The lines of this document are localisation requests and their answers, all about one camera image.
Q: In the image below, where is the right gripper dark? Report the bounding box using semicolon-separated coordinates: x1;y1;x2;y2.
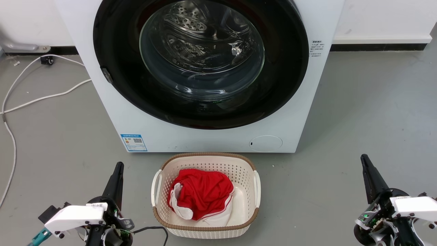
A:
353;154;427;246

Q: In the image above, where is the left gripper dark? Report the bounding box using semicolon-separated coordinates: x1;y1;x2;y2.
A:
85;162;134;246

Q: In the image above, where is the black round glass washer door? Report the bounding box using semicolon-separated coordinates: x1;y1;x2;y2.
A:
93;0;309;129

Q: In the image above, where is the white front-load washing machine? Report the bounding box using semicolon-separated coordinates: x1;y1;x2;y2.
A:
55;0;345;153

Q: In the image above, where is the blue energy label sticker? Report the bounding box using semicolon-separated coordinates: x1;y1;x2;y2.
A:
121;134;148;152

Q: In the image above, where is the red and white garment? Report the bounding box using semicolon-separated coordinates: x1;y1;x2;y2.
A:
167;168;235;226

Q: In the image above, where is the round white filter cover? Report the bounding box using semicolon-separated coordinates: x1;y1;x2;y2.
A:
249;135;283;153

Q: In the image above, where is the cream perforated laundry basket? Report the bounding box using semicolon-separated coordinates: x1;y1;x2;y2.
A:
151;152;261;239

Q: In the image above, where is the black baseboard strip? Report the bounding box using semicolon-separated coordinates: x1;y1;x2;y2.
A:
330;44;427;52

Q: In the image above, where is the small printed text sticker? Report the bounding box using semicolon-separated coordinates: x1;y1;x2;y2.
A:
309;40;325;58

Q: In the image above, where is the perforated steel washer drum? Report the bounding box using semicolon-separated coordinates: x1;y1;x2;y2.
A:
150;0;239;38

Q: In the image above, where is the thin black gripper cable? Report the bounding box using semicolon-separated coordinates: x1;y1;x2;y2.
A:
131;226;169;246

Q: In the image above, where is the teal cable connector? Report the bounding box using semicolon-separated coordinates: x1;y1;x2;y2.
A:
27;228;52;246

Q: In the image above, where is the white power cable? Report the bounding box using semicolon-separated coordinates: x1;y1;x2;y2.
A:
0;55;92;209

